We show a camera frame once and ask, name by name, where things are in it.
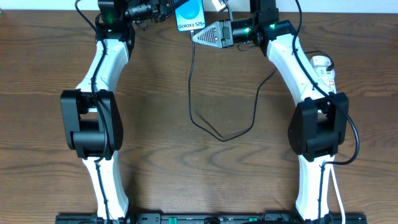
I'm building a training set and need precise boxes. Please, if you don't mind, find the blue Galaxy smartphone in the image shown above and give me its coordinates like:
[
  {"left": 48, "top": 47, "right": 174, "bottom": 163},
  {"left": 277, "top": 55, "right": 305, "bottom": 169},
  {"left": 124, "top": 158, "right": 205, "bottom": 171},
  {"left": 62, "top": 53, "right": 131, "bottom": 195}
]
[{"left": 175, "top": 0, "right": 206, "bottom": 32}]

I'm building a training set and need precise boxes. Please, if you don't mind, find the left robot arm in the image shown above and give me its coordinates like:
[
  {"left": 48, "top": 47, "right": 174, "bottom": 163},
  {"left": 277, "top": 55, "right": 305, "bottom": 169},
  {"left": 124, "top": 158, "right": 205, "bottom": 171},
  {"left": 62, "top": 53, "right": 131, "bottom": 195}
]
[{"left": 55, "top": 0, "right": 186, "bottom": 223}]

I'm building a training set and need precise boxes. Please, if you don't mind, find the white power strip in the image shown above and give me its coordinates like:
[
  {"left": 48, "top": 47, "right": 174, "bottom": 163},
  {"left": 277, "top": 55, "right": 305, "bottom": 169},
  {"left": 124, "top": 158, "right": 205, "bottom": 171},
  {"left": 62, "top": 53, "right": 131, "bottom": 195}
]
[{"left": 316, "top": 67, "right": 337, "bottom": 93}]

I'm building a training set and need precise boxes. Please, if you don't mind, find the black USB charging cable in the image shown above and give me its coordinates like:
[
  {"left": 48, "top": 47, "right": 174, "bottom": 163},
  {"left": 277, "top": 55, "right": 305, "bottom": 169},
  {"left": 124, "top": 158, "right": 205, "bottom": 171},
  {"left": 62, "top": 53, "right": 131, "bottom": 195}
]
[{"left": 188, "top": 29, "right": 335, "bottom": 142}]

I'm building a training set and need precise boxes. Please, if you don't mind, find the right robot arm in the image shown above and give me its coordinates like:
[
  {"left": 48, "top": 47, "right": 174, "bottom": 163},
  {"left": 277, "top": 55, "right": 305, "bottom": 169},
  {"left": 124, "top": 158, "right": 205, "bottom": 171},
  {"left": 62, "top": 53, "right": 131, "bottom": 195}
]
[{"left": 191, "top": 17, "right": 352, "bottom": 223}]

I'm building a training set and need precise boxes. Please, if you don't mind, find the white power strip cord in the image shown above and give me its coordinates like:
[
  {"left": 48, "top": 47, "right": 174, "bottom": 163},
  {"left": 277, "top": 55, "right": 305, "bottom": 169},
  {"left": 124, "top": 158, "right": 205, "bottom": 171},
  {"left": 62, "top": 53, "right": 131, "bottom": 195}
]
[{"left": 329, "top": 163, "right": 346, "bottom": 224}]

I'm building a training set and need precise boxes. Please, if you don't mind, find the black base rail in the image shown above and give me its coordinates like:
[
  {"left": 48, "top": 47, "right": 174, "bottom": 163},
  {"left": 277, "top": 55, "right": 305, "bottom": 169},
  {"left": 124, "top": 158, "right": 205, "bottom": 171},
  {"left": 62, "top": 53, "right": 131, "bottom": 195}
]
[{"left": 55, "top": 212, "right": 368, "bottom": 224}]

